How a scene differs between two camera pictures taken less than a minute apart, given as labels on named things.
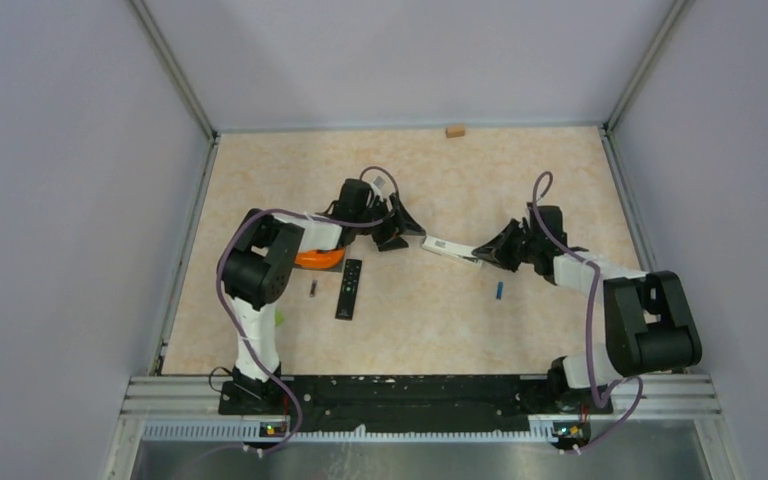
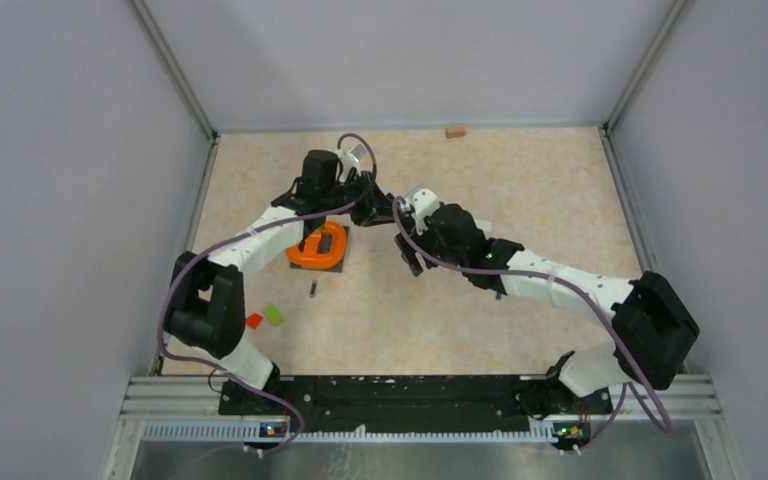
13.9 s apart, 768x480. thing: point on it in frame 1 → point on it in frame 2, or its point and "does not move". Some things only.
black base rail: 417,404 does not move
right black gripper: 498,251 → 409,254
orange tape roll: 328,259 does not move
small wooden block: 454,131 does not move
